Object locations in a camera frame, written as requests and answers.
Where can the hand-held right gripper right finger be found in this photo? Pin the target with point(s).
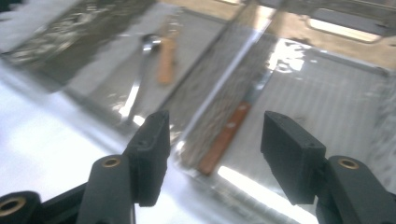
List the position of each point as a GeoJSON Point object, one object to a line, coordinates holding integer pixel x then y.
{"type": "Point", "coordinates": [292, 155]}

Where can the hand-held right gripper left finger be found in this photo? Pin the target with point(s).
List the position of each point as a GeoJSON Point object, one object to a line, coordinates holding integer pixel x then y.
{"type": "Point", "coordinates": [152, 155]}

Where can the translucent grey plastic bin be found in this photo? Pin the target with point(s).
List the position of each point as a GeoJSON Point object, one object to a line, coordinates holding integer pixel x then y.
{"type": "Point", "coordinates": [327, 102]}
{"type": "Point", "coordinates": [193, 56]}
{"type": "Point", "coordinates": [77, 40]}

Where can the silver metal spoon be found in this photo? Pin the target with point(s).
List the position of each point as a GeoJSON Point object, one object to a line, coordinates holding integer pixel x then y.
{"type": "Point", "coordinates": [151, 42]}

